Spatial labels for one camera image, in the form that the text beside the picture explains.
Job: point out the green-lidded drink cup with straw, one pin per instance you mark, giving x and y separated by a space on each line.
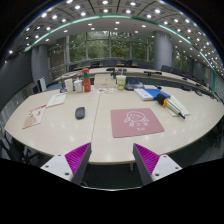
121 82

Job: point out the white booklet with green edge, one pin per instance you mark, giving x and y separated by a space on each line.
182 108

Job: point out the red and white brochure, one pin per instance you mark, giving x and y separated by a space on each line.
35 116

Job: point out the ceiling lights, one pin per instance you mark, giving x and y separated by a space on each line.
105 10

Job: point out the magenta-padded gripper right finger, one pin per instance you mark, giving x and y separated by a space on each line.
165 166

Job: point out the blue and white book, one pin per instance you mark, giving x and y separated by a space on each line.
150 93

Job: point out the pink mouse pad with drawing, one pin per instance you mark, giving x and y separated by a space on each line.
120 128

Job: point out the dark office chairs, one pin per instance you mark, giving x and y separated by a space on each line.
110 62

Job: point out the tall white paper cup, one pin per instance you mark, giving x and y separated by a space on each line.
69 86

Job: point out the beige cardboard box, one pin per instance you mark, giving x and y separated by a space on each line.
104 81

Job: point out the grey box appliance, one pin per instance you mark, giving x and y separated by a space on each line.
31 90

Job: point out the white lidded mug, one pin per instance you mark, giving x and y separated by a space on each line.
78 86

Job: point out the long curved conference table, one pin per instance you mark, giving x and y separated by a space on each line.
160 77

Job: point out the white standing panel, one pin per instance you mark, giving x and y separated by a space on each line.
42 84

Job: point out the white paper booklet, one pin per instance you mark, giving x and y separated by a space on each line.
56 100

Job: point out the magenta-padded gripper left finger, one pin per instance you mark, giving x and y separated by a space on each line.
58 166

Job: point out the dark grey computer mouse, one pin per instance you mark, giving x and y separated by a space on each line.
80 113

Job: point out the red drink bottle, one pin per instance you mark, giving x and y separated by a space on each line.
86 83

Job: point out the black conference microphone unit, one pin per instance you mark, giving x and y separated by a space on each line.
134 85

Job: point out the black office chair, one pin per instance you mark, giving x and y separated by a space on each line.
13 150
216 136

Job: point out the colourful sticker leaflet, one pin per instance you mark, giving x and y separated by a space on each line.
103 90

